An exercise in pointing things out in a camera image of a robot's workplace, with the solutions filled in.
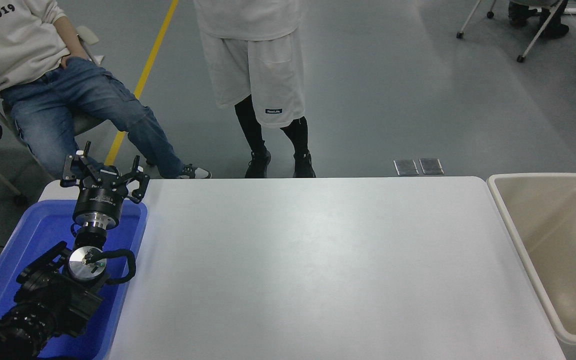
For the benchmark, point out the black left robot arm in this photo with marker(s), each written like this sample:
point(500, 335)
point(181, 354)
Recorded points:
point(53, 300)

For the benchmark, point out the standing person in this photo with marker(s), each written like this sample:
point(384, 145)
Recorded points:
point(253, 50)

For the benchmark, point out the distant seated person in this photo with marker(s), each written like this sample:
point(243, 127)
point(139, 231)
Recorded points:
point(523, 10)

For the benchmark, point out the silver floor plate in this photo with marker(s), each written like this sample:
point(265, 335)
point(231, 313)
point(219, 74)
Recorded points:
point(406, 167)
point(431, 166)

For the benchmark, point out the large pale plastic bin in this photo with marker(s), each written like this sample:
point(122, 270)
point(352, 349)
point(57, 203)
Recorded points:
point(548, 240)

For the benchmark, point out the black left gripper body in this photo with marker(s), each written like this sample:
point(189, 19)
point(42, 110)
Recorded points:
point(99, 200)

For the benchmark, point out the white wheeled chair frame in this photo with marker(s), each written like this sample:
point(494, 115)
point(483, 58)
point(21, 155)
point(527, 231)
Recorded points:
point(538, 35)

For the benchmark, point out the blue plastic tray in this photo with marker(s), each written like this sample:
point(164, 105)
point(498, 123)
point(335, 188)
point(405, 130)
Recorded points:
point(33, 235)

